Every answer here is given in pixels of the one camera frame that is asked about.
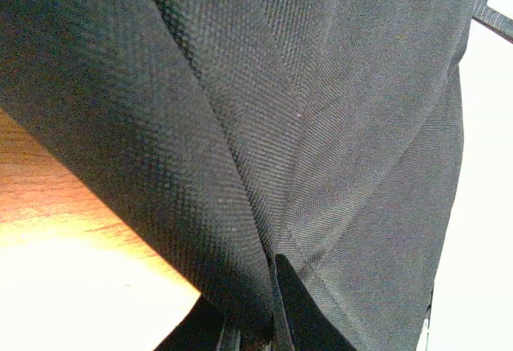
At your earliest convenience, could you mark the black student backpack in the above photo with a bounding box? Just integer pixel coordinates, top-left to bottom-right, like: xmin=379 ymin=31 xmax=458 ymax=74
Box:
xmin=0 ymin=0 xmax=513 ymax=351

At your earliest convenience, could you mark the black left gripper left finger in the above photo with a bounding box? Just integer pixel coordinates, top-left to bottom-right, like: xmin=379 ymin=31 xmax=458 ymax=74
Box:
xmin=155 ymin=298 xmax=241 ymax=351

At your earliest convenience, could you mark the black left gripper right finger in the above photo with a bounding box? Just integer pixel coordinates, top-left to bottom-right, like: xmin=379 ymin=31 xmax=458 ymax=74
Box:
xmin=275 ymin=254 xmax=355 ymax=351

